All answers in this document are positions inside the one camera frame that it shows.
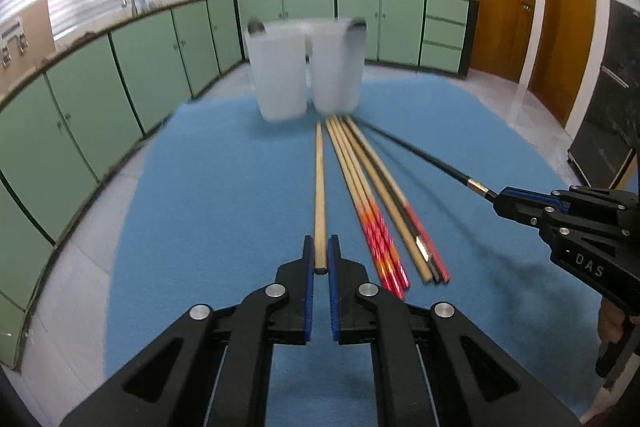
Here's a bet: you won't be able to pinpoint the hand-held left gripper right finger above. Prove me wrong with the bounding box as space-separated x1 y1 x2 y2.
326 234 584 427

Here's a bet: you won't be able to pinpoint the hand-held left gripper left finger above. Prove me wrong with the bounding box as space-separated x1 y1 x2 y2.
60 235 316 427

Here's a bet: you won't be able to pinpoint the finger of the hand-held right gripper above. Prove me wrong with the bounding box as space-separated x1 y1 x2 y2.
499 187 640 214
492 199 569 236

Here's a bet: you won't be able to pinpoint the red patterned wooden chopstick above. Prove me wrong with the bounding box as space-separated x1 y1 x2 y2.
332 118 410 293
326 119 398 300

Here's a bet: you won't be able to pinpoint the black chopstick with silver end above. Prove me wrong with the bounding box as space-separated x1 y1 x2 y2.
400 207 443 284

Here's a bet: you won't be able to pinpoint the black chopstick with gold band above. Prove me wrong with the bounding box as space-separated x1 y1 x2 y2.
357 119 498 200

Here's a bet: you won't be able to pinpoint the plain wooden chopstick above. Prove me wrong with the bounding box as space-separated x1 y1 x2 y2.
339 117 434 284
313 122 329 276

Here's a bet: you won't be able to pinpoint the red and black chopstick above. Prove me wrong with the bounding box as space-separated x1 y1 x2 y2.
346 116 451 283

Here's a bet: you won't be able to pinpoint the white two-compartment utensil holder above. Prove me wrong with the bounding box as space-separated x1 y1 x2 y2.
245 18 369 124

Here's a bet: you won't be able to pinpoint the person's right hand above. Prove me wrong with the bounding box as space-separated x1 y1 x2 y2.
597 299 629 349

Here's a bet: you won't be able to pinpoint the dark framed board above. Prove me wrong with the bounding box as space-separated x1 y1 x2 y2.
567 0 640 188

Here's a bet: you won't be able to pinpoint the blue mat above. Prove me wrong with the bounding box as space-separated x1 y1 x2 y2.
102 74 592 427

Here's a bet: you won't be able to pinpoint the green lower kitchen cabinets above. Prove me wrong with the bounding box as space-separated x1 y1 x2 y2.
0 0 481 370

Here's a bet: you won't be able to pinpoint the wooden board with clips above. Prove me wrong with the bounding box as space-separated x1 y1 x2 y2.
0 0 55 96

